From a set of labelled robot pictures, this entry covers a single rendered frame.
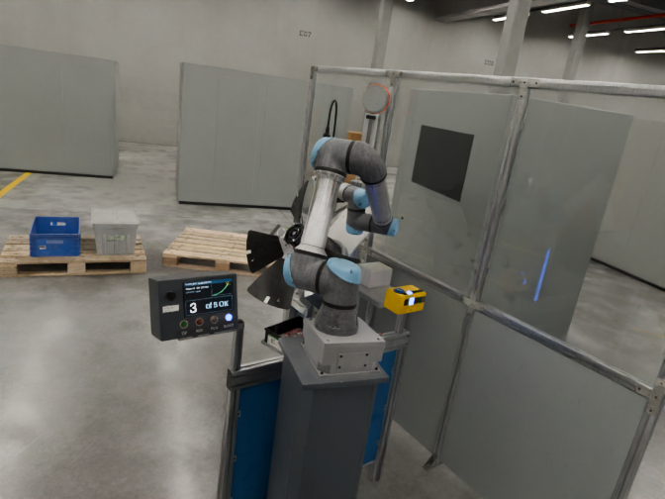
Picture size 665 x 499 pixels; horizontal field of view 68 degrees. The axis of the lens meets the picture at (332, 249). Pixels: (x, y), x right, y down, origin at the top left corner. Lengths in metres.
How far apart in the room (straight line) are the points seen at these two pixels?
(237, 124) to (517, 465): 6.27
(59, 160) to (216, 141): 2.92
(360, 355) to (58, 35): 13.41
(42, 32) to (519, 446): 13.67
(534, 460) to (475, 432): 0.33
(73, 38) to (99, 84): 5.29
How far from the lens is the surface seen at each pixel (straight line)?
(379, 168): 1.69
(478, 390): 2.64
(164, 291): 1.59
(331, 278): 1.59
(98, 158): 9.35
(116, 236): 5.05
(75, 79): 9.27
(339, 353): 1.59
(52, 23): 14.52
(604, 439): 2.36
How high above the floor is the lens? 1.85
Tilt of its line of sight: 17 degrees down
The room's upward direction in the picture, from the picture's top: 8 degrees clockwise
